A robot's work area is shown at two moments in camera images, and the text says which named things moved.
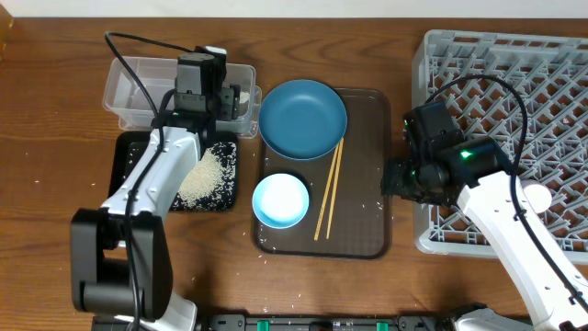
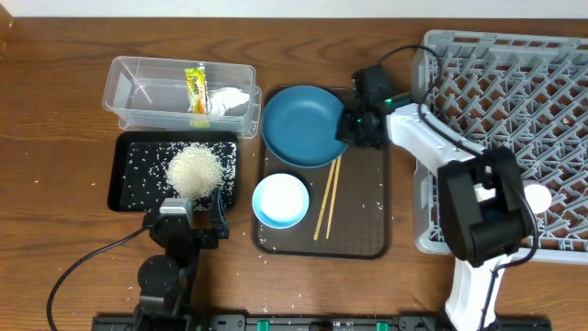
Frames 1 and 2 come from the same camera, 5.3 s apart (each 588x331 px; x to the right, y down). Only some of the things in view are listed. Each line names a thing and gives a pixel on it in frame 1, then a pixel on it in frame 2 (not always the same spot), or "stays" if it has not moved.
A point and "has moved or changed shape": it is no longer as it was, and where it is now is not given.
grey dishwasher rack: [530, 92] stays
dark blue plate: [303, 119] has moved or changed shape
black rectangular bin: [210, 185] stays
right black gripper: [393, 181] → [347, 132]
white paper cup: [538, 196] stays
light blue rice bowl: [280, 200] stays
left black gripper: [231, 107] → [220, 225]
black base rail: [328, 323] stays
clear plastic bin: [125, 101] stays
